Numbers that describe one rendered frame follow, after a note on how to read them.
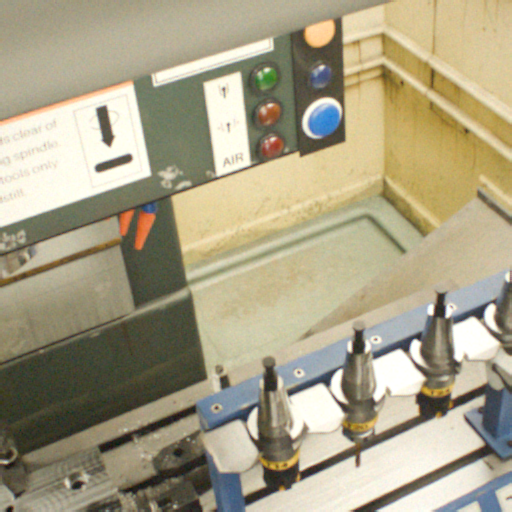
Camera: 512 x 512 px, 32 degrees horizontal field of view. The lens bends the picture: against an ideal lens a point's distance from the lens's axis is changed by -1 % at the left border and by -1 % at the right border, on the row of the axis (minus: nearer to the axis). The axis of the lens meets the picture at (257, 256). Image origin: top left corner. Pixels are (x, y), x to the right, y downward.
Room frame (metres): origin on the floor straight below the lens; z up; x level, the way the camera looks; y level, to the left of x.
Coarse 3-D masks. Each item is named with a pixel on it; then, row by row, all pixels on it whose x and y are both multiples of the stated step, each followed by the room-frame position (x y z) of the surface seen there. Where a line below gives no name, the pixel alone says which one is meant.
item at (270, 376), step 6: (264, 360) 0.65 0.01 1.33; (270, 360) 0.65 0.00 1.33; (264, 366) 0.64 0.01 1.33; (270, 366) 0.64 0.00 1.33; (264, 372) 0.65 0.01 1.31; (270, 372) 0.64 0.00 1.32; (276, 372) 0.65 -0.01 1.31; (264, 378) 0.64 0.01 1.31; (270, 378) 0.64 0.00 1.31; (276, 378) 0.64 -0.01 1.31; (264, 384) 0.65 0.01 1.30; (270, 384) 0.64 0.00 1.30; (276, 384) 0.64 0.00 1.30
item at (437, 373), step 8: (416, 344) 0.74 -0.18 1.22; (456, 344) 0.74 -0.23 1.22; (416, 352) 0.73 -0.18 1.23; (456, 352) 0.72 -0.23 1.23; (416, 360) 0.72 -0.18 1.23; (424, 360) 0.72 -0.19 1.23; (456, 360) 0.71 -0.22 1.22; (424, 368) 0.71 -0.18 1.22; (432, 368) 0.70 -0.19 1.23; (440, 368) 0.70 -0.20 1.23; (448, 368) 0.70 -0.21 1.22; (456, 368) 0.71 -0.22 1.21; (432, 376) 0.70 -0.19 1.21; (440, 376) 0.70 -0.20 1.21
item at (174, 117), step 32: (224, 64) 0.61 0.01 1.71; (256, 64) 0.62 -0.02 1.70; (288, 64) 0.63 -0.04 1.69; (160, 96) 0.59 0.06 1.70; (192, 96) 0.59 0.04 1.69; (256, 96) 0.61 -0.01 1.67; (288, 96) 0.62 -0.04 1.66; (160, 128) 0.58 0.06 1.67; (192, 128) 0.59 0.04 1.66; (256, 128) 0.61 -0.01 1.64; (288, 128) 0.62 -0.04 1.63; (160, 160) 0.58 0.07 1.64; (192, 160) 0.59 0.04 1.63; (256, 160) 0.61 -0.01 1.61; (128, 192) 0.57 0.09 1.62; (160, 192) 0.58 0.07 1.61; (32, 224) 0.54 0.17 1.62; (64, 224) 0.55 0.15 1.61; (0, 256) 0.54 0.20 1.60
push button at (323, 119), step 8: (328, 104) 0.63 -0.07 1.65; (312, 112) 0.63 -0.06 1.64; (320, 112) 0.62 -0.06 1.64; (328, 112) 0.63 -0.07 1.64; (336, 112) 0.63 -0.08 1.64; (312, 120) 0.62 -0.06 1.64; (320, 120) 0.62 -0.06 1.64; (328, 120) 0.63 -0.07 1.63; (336, 120) 0.63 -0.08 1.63; (312, 128) 0.62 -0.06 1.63; (320, 128) 0.62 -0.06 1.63; (328, 128) 0.63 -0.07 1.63; (320, 136) 0.63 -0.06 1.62
